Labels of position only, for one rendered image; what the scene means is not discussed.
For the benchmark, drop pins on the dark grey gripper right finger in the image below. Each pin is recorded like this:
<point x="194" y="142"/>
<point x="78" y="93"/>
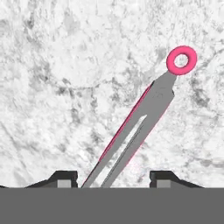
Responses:
<point x="161" y="176"/>

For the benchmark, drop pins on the grey and pink tongs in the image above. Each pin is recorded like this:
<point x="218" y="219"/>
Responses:
<point x="155" y="100"/>

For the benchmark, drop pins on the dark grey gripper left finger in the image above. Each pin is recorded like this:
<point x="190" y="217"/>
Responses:
<point x="66" y="176"/>

